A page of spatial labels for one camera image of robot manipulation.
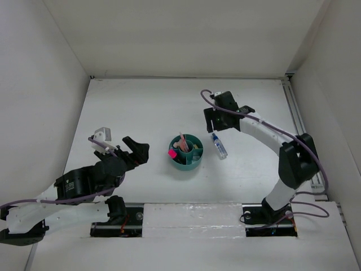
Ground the pink black highlighter marker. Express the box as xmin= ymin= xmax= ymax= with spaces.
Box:
xmin=168 ymin=149 xmax=178 ymax=162

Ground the small blue capped glue bottle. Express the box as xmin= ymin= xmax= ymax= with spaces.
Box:
xmin=211 ymin=133 xmax=228 ymax=159

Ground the pink wooden pencil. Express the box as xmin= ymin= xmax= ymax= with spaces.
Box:
xmin=179 ymin=132 xmax=189 ymax=153

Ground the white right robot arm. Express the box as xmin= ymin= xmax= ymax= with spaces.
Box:
xmin=131 ymin=90 xmax=322 ymax=225

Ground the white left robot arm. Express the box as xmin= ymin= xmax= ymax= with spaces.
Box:
xmin=1 ymin=133 xmax=149 ymax=246

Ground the teal round desk organizer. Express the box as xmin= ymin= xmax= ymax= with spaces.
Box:
xmin=168 ymin=134 xmax=204 ymax=171

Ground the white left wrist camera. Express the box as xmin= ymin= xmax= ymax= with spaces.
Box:
xmin=91 ymin=127 xmax=114 ymax=154

